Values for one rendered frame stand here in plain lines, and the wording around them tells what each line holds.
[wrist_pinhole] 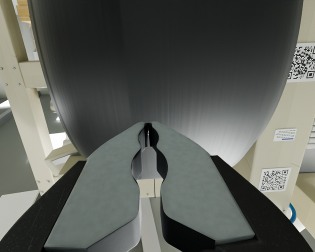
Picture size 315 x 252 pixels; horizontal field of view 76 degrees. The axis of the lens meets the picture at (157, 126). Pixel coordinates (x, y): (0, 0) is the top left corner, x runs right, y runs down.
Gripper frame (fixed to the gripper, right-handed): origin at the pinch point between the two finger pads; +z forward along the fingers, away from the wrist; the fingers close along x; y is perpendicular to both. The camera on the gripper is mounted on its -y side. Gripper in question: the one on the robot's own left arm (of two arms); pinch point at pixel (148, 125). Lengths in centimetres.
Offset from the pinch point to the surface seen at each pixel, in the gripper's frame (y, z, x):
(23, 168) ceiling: 294, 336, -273
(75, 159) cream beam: 51, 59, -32
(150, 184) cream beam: 56, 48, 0
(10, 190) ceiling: 285, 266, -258
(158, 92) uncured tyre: 1.1, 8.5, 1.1
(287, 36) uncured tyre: -3.8, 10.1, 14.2
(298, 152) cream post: 24, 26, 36
